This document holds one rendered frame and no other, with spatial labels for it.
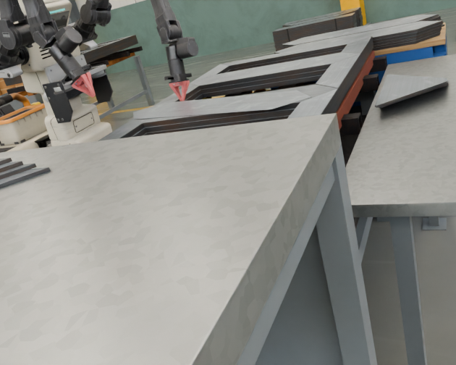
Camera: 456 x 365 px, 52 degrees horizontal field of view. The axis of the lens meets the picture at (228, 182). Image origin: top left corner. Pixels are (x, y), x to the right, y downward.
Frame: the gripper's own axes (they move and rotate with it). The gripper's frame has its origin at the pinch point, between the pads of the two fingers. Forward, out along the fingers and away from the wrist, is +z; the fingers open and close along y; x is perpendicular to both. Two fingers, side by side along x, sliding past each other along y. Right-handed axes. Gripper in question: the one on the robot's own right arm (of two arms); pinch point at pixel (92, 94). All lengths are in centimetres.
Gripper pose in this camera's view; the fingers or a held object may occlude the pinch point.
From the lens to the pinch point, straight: 168.5
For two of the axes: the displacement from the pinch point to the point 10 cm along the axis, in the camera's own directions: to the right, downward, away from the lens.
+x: -6.9, 4.2, 5.9
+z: 6.0, 7.9, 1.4
